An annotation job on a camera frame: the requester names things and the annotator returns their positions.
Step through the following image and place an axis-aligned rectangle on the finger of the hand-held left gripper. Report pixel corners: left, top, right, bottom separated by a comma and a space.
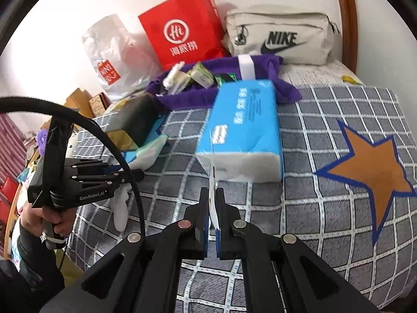
67, 173, 145, 191
64, 160, 145, 177

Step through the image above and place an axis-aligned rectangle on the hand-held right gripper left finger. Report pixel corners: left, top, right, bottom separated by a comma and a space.
39, 186, 209, 313

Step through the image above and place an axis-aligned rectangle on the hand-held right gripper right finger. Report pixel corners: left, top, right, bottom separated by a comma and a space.
216, 186, 382, 313

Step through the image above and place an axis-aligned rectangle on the blue tissue pack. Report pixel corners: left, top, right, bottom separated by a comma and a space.
194, 79, 284, 183

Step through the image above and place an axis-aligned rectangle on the white mesh bag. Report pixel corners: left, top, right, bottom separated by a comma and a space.
162, 63, 193, 97

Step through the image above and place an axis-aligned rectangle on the light green packet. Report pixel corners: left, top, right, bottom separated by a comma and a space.
191, 63, 214, 88

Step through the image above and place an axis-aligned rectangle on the person's left forearm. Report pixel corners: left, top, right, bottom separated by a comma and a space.
0, 222, 66, 300

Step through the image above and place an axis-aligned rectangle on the person's left hand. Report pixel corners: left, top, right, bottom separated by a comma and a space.
20, 199, 77, 245

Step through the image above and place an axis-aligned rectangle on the purple fluffy item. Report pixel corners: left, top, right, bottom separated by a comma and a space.
35, 130, 50, 154

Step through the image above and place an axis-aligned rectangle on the pale green cloth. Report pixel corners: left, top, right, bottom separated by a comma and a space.
135, 135, 168, 168

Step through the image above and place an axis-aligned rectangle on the patterned small box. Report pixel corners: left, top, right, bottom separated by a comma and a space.
89, 93, 109, 117

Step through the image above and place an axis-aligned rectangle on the red striped cloth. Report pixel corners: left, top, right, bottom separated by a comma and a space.
0, 114, 27, 183

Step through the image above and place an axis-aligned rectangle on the dark green tin box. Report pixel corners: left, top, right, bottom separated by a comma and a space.
106, 94, 162, 149

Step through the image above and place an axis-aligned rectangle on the yellow cardboard box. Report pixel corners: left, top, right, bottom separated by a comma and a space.
64, 87, 95, 113

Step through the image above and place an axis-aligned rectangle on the white plastic bag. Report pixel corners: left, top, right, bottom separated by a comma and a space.
81, 15, 163, 101

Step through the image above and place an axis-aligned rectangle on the dark green sachet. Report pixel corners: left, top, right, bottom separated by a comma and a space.
213, 73, 237, 85

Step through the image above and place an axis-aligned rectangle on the grey checked blanket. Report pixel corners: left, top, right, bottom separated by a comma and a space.
70, 83, 417, 313

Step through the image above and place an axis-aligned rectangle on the white sponge block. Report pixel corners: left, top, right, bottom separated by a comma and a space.
238, 55, 255, 80

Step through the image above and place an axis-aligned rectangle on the red paper bag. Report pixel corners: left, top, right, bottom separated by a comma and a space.
137, 0, 229, 71

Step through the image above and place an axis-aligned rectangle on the purple towel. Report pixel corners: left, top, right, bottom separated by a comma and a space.
145, 55, 302, 110

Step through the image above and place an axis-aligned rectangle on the white patterned bed sheet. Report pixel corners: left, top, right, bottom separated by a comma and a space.
280, 59, 367, 87

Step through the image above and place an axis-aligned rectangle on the beige waist bag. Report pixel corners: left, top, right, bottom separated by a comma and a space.
222, 4, 340, 66

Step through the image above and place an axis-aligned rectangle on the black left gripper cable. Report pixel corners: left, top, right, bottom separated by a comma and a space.
0, 96, 145, 238

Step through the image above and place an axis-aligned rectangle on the wooden bed frame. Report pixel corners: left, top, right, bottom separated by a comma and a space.
332, 0, 359, 75

